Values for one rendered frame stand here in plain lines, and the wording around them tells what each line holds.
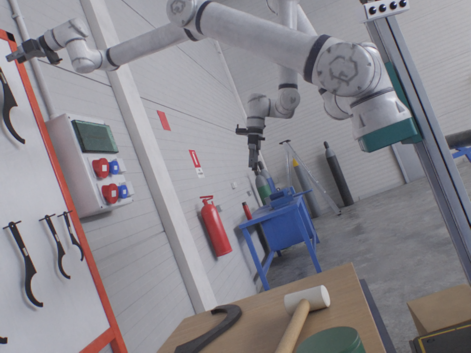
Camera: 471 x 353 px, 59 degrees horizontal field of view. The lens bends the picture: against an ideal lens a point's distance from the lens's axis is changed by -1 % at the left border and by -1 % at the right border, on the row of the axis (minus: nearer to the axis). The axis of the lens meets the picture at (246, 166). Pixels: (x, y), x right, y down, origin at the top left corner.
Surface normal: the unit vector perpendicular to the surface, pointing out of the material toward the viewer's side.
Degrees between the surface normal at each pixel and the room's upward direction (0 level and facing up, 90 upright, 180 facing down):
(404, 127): 90
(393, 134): 90
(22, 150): 90
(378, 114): 68
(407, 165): 90
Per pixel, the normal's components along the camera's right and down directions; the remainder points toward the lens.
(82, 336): 0.92, -0.36
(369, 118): -0.71, -0.15
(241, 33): -0.49, 0.25
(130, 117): -0.16, 0.01
